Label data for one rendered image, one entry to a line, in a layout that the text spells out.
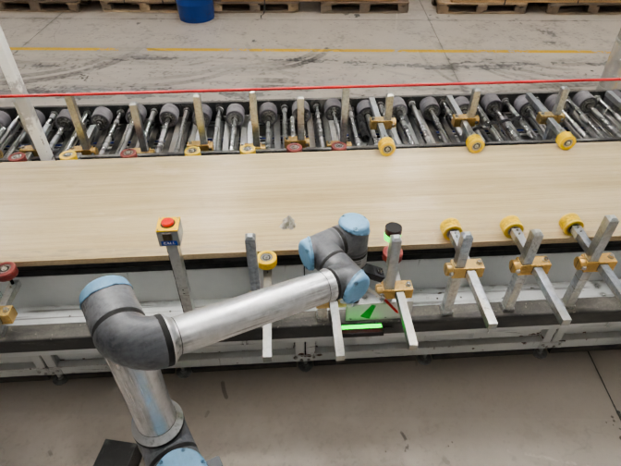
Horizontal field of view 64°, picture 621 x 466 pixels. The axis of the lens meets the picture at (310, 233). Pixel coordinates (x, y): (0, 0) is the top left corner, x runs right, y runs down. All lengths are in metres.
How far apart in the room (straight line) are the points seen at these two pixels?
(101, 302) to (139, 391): 0.32
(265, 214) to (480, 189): 0.99
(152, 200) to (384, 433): 1.53
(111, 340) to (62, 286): 1.22
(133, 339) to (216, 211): 1.20
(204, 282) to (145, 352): 1.09
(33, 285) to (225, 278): 0.78
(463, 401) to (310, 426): 0.77
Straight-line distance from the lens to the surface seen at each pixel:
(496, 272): 2.31
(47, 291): 2.35
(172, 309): 2.21
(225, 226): 2.11
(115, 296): 1.16
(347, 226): 1.40
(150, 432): 1.57
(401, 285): 1.91
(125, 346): 1.09
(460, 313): 2.10
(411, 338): 1.77
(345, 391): 2.64
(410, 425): 2.59
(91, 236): 2.22
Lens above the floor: 2.26
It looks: 42 degrees down
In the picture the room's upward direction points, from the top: straight up
